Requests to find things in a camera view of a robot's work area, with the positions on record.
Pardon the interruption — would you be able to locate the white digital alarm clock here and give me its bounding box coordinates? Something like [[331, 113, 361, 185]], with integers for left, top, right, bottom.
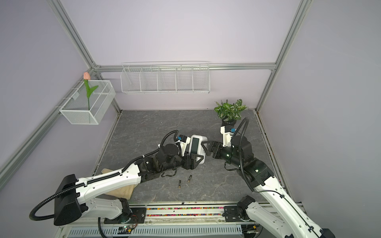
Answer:
[[189, 135, 208, 156]]

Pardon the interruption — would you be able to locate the white mesh wall basket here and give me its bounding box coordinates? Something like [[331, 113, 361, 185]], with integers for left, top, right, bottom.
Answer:
[[60, 80, 116, 125]]

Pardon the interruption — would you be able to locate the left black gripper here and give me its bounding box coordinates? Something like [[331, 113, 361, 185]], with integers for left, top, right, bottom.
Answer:
[[161, 150, 203, 173]]

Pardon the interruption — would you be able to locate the white wire wall shelf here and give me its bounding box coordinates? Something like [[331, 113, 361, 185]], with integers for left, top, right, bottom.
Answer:
[[121, 61, 210, 94]]

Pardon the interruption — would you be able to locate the beige work glove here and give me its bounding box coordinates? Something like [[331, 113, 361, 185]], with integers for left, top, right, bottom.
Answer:
[[105, 184, 137, 200]]

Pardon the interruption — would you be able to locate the green potted plant black pot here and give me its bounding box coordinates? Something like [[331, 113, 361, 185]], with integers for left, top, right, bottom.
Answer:
[[214, 99, 248, 127]]

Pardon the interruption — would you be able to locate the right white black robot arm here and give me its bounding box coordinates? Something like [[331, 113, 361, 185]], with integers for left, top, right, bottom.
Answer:
[[201, 118, 335, 238]]

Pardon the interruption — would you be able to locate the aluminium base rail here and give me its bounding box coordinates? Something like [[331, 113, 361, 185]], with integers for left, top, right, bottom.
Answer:
[[54, 198, 251, 233]]

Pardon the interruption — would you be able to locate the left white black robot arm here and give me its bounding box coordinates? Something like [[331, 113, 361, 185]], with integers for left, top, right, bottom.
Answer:
[[29, 130, 207, 226]]

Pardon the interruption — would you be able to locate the pink artificial tulip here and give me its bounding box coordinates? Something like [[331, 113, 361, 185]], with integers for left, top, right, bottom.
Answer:
[[83, 72, 99, 111]]

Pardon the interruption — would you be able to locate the white vented cable duct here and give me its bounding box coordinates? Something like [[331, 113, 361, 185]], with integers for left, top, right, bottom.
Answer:
[[66, 224, 243, 238]]

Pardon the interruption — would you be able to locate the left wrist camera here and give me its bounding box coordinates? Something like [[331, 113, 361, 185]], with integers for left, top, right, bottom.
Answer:
[[174, 134, 191, 156]]

